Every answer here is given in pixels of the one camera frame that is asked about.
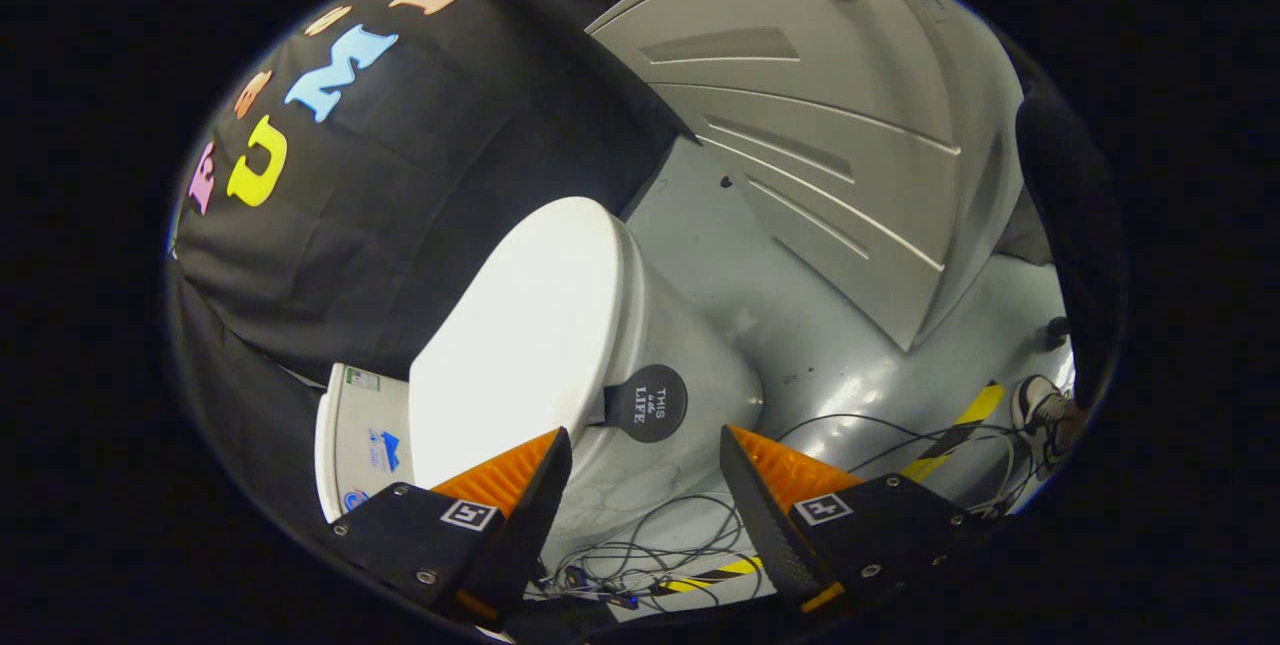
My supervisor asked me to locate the white toilet tank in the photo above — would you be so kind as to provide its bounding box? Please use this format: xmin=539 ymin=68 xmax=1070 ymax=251
xmin=314 ymin=363 xmax=416 ymax=524

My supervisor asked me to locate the yellow black floor tape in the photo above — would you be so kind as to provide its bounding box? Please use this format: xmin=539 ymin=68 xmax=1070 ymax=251
xmin=660 ymin=381 xmax=1006 ymax=594

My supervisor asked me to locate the tangle of black cables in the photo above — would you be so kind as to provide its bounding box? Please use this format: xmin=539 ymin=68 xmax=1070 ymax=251
xmin=540 ymin=410 xmax=1031 ymax=616

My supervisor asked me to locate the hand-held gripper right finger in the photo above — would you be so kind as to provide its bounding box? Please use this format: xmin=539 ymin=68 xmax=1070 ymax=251
xmin=718 ymin=423 xmax=991 ymax=616

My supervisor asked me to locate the black round lid handle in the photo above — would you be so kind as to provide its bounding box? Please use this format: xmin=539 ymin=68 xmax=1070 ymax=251
xmin=600 ymin=363 xmax=689 ymax=444

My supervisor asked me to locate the person's dark trouser leg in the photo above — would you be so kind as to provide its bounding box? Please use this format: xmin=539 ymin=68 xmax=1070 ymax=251
xmin=1015 ymin=90 xmax=1126 ymax=411

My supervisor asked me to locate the black backdrop cloth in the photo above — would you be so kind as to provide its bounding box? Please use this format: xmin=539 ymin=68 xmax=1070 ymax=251
xmin=165 ymin=0 xmax=701 ymax=536

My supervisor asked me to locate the person's white black shoe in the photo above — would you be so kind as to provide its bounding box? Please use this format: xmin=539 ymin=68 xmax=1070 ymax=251
xmin=1010 ymin=375 xmax=1076 ymax=471

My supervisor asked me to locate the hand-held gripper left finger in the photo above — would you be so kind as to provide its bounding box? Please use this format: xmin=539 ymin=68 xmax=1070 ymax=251
xmin=328 ymin=426 xmax=574 ymax=626

